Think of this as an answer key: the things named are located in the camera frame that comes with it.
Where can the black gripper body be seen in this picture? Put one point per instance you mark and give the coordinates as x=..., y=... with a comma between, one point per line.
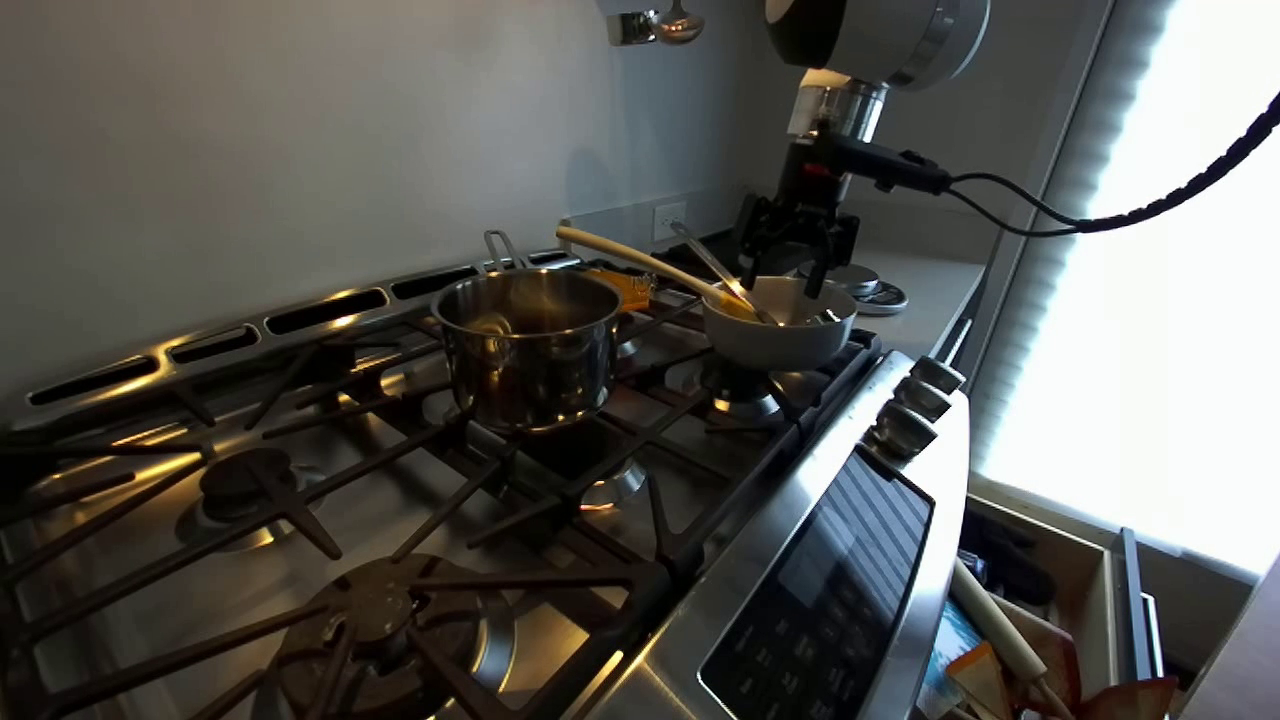
x=819, y=184

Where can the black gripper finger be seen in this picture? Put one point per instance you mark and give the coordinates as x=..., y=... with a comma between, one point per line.
x=843, y=274
x=766, y=243

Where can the metal serving spoon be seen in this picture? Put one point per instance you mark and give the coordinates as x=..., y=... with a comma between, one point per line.
x=722, y=270

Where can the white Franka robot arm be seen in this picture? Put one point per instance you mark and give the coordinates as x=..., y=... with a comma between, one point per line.
x=893, y=42

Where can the white pot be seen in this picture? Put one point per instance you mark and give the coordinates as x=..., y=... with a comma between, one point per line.
x=782, y=346

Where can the small stainless steel pot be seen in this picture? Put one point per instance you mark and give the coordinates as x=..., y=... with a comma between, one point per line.
x=535, y=355

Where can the silver stove knob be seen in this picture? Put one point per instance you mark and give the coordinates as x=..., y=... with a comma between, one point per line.
x=902, y=435
x=921, y=399
x=940, y=372

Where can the orange silicone trivet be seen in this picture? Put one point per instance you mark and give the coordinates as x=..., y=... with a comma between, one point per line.
x=629, y=290

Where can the hanging metal ladle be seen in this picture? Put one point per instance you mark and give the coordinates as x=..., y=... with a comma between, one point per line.
x=681, y=22

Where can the white window blind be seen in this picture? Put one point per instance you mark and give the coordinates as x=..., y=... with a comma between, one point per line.
x=1094, y=135

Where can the wooden open box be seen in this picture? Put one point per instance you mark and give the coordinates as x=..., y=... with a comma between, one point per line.
x=1064, y=561

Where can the cream rolling pin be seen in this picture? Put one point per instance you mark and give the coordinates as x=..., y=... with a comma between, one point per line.
x=1000, y=627

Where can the stainless steel gas stove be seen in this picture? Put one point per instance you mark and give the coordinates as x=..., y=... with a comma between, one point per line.
x=402, y=532

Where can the white wall outlet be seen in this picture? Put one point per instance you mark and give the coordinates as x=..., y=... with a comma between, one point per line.
x=670, y=216

